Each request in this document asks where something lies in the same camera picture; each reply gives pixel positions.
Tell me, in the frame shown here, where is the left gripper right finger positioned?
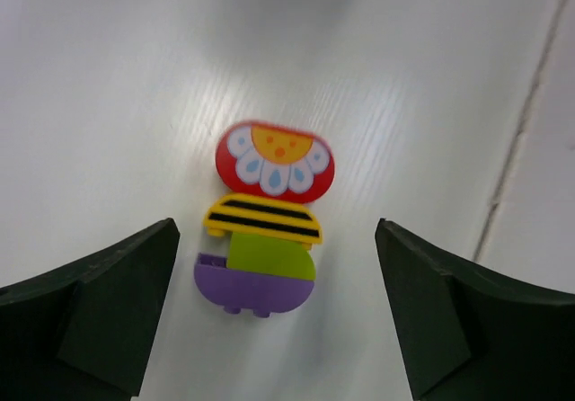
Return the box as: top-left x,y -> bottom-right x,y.
375,219 -> 574,400

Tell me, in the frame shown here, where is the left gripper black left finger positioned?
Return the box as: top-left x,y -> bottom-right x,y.
1,218 -> 180,400

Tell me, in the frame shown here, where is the multicolour lego stack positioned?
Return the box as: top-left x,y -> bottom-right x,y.
194,120 -> 336,318

